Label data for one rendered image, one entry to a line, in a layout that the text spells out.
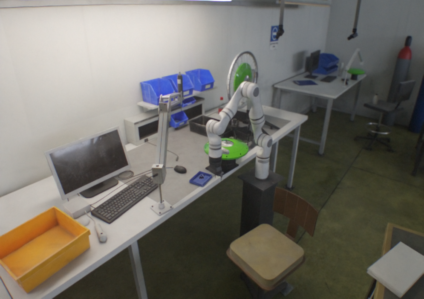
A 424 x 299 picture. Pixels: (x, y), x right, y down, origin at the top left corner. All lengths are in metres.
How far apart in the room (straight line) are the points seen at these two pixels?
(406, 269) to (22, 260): 1.70
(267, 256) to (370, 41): 5.02
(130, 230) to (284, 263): 0.90
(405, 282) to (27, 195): 2.05
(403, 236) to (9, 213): 2.12
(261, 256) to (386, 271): 0.72
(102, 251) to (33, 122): 1.01
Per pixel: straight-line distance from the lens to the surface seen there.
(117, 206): 1.70
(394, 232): 1.66
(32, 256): 1.61
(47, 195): 2.01
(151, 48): 2.50
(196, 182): 1.82
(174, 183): 1.86
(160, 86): 2.56
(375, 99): 4.87
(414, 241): 1.66
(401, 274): 1.42
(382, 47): 6.13
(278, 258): 1.82
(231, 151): 1.88
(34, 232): 1.69
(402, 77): 5.89
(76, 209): 1.73
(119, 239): 1.54
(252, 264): 1.76
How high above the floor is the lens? 1.95
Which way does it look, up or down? 25 degrees down
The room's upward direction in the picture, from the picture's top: straight up
